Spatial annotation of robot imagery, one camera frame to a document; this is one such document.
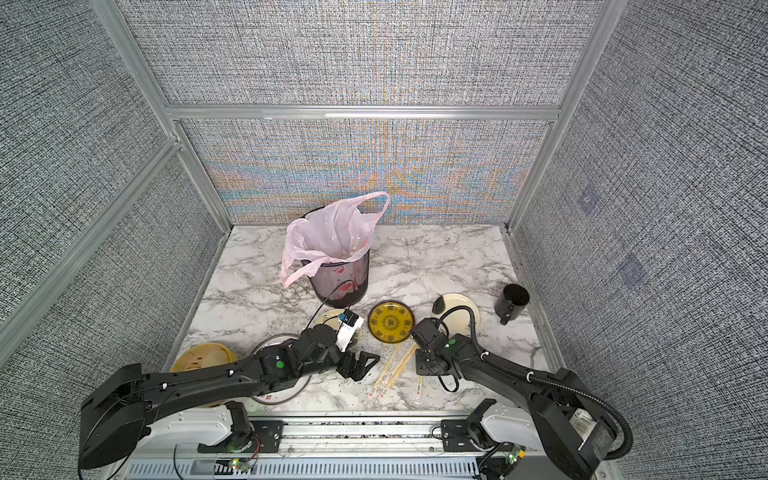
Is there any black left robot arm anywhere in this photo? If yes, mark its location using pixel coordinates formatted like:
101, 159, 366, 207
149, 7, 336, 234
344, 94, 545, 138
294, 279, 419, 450
77, 324, 380, 470

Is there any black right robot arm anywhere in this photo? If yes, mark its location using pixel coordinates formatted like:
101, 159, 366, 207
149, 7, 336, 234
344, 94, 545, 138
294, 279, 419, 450
411, 319, 634, 479

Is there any wrapped chopsticks pile on table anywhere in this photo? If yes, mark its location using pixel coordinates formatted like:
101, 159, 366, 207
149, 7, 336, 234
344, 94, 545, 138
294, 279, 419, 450
368, 341, 417, 403

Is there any cream small plate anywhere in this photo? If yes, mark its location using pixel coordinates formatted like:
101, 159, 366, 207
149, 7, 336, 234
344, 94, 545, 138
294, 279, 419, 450
315, 309, 344, 331

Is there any single chopstick on table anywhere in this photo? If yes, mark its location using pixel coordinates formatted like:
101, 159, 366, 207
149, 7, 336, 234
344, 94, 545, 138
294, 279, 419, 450
415, 376, 423, 403

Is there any yellow patterned black plate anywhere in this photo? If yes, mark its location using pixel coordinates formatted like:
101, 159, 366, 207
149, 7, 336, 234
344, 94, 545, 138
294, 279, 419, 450
367, 300, 415, 344

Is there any black mesh trash bin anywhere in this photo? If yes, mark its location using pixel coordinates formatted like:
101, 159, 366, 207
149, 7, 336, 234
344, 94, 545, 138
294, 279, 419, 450
309, 226, 370, 308

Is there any black mug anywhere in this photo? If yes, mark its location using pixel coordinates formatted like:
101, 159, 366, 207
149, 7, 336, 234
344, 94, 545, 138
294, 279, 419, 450
494, 283, 530, 325

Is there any yellow steamer basket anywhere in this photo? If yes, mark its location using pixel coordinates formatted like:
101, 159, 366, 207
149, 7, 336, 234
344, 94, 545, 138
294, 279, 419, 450
170, 342, 237, 373

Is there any pink plastic trash bag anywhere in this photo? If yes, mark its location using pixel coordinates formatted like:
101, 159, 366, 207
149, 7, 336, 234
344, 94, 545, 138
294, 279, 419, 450
280, 191, 391, 287

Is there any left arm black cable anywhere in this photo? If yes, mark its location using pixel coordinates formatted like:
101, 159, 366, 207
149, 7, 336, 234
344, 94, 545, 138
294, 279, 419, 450
304, 279, 356, 332

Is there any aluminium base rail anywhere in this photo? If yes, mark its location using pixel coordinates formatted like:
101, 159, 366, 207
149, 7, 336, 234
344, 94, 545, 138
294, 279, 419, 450
121, 411, 566, 479

